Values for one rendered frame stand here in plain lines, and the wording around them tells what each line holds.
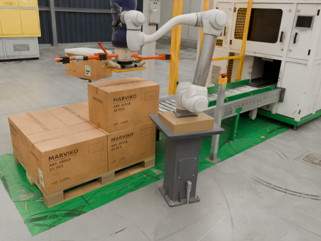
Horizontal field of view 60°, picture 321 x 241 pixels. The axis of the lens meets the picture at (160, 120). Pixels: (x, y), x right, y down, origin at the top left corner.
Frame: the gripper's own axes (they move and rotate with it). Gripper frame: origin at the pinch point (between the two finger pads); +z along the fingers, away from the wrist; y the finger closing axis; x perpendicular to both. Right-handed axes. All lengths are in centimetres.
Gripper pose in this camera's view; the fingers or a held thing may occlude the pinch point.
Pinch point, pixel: (110, 16)
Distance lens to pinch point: 241.1
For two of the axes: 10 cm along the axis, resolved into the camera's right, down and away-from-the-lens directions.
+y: -0.4, 9.3, 3.6
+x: 7.6, -2.0, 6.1
